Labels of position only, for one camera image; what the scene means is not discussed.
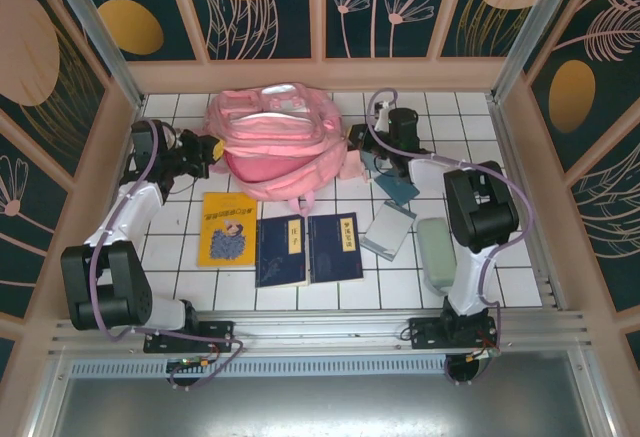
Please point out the teal and beige stapler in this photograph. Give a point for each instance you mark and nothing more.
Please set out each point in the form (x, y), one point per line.
(368, 162)

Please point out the small teal notebook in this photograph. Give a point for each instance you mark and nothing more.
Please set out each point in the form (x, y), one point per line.
(400, 189)

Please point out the pink backpack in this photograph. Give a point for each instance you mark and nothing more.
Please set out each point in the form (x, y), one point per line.
(280, 147)

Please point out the yellow book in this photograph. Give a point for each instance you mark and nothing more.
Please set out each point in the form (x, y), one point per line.
(227, 237)

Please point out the light grey notebook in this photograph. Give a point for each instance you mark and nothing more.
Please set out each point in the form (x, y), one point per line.
(387, 232)

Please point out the dark blue book wide label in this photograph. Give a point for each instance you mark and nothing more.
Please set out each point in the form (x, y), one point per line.
(334, 252)

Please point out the dark blue book narrow label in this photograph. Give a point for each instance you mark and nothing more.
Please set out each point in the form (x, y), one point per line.
(280, 257)

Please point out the pale green pencil case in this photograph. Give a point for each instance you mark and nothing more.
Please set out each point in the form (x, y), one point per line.
(436, 257)

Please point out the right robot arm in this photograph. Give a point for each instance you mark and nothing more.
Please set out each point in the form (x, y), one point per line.
(480, 207)

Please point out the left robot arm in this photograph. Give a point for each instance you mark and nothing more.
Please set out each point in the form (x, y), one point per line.
(107, 287)

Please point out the grey metal sheet panel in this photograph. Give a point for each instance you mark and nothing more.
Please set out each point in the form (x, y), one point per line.
(320, 407)

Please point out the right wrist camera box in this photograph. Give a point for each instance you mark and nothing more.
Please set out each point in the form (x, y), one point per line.
(384, 114)

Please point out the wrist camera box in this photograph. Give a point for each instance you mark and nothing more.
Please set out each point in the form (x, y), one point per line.
(384, 114)
(177, 138)

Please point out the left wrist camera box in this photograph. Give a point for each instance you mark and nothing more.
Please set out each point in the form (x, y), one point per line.
(177, 138)

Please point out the aluminium corner post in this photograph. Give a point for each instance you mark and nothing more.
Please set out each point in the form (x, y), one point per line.
(540, 22)
(100, 32)

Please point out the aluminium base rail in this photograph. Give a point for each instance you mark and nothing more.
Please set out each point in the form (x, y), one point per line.
(320, 327)

